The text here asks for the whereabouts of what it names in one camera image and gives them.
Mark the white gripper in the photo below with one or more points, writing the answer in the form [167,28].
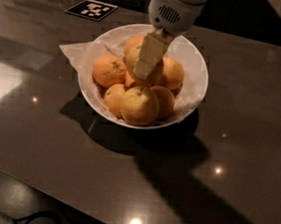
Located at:
[173,14]

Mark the white bowl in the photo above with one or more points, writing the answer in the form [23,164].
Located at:
[198,73]

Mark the front yellowish orange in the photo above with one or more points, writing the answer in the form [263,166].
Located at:
[139,106]

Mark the white paper liner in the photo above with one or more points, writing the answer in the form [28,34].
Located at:
[76,52]

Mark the black white fiducial marker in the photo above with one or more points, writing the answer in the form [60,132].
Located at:
[92,10]

